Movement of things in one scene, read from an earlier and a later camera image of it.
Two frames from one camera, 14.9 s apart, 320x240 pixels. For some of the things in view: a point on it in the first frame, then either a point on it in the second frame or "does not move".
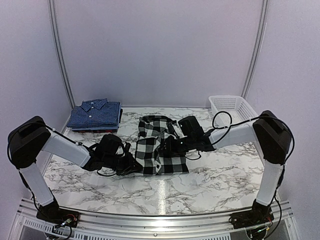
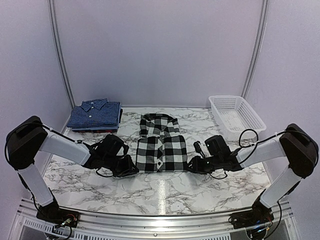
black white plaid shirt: [151, 129] does not move
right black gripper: [170, 148] → [196, 166]
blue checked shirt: [95, 113] does not move
